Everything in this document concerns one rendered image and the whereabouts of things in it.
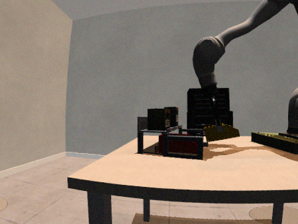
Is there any yellow bin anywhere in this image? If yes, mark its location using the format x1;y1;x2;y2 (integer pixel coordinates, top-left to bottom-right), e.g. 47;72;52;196
204;124;240;142

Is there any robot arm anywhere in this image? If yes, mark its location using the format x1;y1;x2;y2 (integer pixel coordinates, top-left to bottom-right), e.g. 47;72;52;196
193;0;298;140

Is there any red bin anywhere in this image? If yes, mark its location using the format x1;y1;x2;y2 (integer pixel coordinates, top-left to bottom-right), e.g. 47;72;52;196
158;133;197;154

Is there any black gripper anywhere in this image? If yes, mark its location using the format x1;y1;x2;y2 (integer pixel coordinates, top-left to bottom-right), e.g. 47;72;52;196
203;85;223;133

